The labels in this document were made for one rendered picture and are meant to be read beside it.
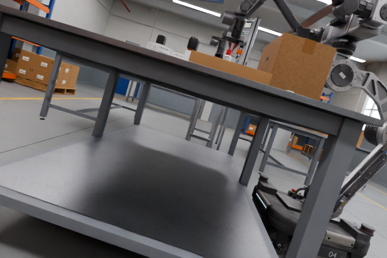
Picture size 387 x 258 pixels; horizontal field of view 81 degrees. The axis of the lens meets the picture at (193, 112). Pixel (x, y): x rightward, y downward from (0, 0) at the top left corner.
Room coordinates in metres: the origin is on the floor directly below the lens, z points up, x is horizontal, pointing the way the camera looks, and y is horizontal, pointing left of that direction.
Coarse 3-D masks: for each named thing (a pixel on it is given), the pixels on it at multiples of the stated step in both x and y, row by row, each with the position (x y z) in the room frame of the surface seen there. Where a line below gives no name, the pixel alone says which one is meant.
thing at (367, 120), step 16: (16, 16) 0.74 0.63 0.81; (32, 16) 0.71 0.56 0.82; (64, 32) 0.77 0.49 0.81; (80, 32) 0.70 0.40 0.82; (128, 48) 0.69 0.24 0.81; (144, 48) 0.69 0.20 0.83; (176, 64) 0.70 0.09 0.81; (192, 64) 0.68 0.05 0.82; (224, 80) 0.71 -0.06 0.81; (240, 80) 0.68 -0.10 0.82; (288, 96) 0.67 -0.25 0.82; (304, 96) 0.67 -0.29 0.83; (336, 112) 0.66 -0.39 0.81; (352, 112) 0.66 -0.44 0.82
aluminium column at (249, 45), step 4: (256, 20) 1.87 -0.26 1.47; (256, 24) 1.88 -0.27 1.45; (252, 28) 1.87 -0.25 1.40; (256, 28) 1.87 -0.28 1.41; (252, 32) 1.87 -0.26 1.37; (252, 36) 1.88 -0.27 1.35; (248, 40) 1.87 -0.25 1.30; (252, 40) 1.87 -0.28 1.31; (248, 44) 1.87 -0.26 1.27; (252, 44) 1.87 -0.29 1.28; (248, 48) 1.88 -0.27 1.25; (244, 52) 1.87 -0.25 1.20; (248, 52) 1.87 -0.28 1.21; (244, 56) 1.87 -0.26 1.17; (248, 56) 1.87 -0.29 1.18; (244, 60) 1.88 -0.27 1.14
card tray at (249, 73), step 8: (192, 56) 0.71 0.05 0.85; (200, 56) 0.71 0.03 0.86; (208, 56) 0.71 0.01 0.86; (208, 64) 0.71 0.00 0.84; (216, 64) 0.71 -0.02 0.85; (224, 64) 0.71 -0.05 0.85; (232, 64) 0.71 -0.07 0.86; (240, 64) 0.71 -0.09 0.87; (232, 72) 0.71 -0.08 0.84; (240, 72) 0.71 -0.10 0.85; (248, 72) 0.71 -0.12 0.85; (256, 72) 0.70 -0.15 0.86; (264, 72) 0.70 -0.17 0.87; (256, 80) 0.70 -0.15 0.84; (264, 80) 0.70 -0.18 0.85
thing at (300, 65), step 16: (272, 48) 1.11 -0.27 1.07; (288, 48) 1.01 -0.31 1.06; (304, 48) 1.01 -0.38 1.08; (320, 48) 1.01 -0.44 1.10; (336, 48) 1.01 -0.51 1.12; (272, 64) 1.03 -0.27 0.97; (288, 64) 1.01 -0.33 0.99; (304, 64) 1.01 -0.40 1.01; (320, 64) 1.01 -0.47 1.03; (272, 80) 1.01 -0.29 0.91; (288, 80) 1.01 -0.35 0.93; (304, 80) 1.01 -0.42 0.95; (320, 80) 1.01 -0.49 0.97; (320, 96) 1.01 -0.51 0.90
